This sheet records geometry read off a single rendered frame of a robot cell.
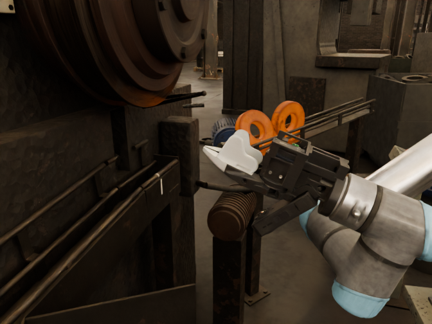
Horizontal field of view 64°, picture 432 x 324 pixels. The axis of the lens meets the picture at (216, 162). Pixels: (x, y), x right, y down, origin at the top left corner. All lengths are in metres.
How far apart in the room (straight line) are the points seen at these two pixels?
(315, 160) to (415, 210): 0.15
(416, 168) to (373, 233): 0.19
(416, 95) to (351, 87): 0.73
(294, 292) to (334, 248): 1.02
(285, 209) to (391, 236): 0.15
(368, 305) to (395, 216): 0.14
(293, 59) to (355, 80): 0.59
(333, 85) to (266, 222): 2.84
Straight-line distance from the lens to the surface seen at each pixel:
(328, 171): 0.51
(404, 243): 0.54
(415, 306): 1.22
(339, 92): 3.33
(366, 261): 0.56
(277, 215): 0.54
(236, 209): 1.09
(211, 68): 9.71
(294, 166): 0.49
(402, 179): 0.68
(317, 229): 0.65
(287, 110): 1.33
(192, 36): 0.80
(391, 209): 0.52
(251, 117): 1.26
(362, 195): 0.52
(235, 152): 0.52
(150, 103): 0.78
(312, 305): 1.57
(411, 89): 2.71
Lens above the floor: 1.02
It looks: 20 degrees down
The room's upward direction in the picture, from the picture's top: straight up
